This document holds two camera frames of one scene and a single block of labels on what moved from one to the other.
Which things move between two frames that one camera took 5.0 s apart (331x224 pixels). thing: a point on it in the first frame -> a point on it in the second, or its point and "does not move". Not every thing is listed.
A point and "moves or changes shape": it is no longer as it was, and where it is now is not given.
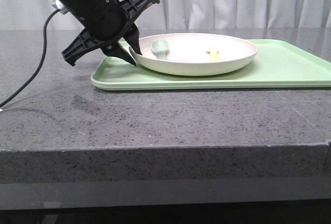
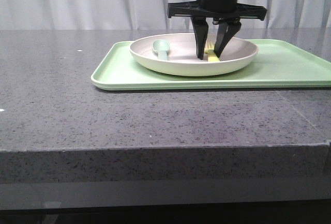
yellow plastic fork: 214,55 moves or changes shape
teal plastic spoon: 160,47 does not move
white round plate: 192,54 does not move
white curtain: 191,2 does not move
